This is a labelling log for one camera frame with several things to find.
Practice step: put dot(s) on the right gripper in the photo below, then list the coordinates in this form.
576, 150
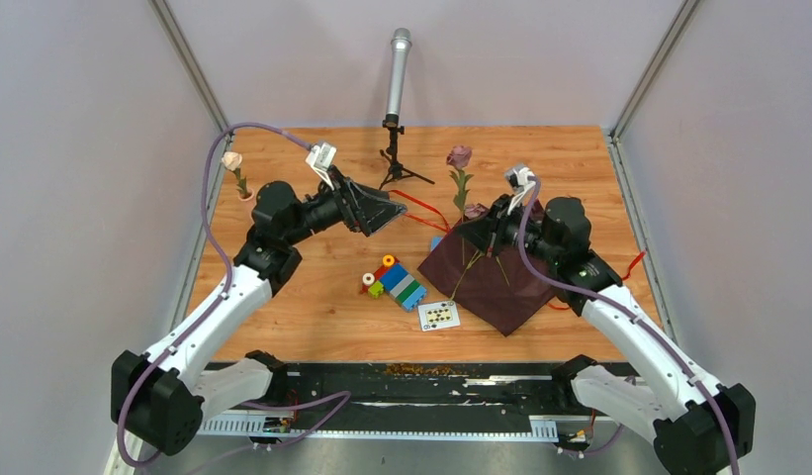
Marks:
488, 232

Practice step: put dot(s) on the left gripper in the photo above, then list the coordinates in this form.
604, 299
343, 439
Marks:
370, 216

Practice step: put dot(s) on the mauve artificial rose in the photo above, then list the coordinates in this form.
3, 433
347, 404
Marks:
458, 159

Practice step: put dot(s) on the cream artificial rose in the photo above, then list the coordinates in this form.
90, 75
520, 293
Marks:
232, 162

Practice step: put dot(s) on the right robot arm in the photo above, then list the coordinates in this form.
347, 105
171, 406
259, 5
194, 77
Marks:
695, 423

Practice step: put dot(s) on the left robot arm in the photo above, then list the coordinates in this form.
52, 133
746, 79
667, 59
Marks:
162, 395

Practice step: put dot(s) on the pink ribbed vase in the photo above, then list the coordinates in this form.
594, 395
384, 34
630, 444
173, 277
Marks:
247, 196

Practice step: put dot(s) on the purple artificial flower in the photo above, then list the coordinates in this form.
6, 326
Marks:
474, 211

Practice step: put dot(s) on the black tripod stand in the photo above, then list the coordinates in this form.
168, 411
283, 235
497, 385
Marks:
396, 171

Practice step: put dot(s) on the blue sloped toy block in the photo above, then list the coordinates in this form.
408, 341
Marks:
435, 244

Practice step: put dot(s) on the multicolour toy brick car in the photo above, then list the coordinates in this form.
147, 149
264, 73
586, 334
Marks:
399, 284

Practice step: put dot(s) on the green toy block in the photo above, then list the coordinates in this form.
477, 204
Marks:
376, 290

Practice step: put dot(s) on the nine of spades card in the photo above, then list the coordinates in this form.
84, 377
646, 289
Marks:
438, 316

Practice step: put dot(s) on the silver microphone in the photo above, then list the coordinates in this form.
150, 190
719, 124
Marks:
400, 45

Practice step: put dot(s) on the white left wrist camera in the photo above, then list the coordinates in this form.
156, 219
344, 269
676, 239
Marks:
319, 159

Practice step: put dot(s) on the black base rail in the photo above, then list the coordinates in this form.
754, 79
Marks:
324, 390

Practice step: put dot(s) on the white slotted cable duct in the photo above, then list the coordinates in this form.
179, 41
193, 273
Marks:
453, 424

